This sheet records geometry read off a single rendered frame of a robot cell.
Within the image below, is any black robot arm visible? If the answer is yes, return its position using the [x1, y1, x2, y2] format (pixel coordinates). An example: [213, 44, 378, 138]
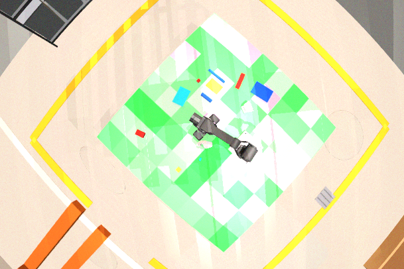
[189, 112, 258, 162]

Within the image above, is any cyan flat rectangular plate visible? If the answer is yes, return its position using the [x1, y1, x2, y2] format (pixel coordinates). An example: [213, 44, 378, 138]
[173, 86, 190, 106]

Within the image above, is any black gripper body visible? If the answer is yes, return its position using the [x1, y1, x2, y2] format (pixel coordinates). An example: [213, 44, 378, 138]
[193, 114, 220, 140]

